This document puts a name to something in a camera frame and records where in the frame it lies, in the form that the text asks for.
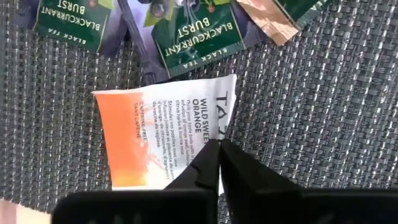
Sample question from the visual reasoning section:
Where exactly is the purple blackcurrant tea packet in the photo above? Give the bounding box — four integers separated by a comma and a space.
117, 0, 266, 87
13, 0, 129, 58

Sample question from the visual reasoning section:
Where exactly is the grey woven table mat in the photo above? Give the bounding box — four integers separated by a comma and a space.
0, 0, 398, 224

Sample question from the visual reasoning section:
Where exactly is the orange white Tazo tea packet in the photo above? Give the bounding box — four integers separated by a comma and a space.
91, 73, 239, 197

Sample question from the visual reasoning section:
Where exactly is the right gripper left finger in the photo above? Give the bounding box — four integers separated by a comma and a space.
51, 138, 221, 224

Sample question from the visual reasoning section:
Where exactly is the tan vanilla tea packet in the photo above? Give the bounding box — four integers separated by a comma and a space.
235, 0, 334, 48

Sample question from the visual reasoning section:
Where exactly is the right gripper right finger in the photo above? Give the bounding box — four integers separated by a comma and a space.
218, 138, 398, 224

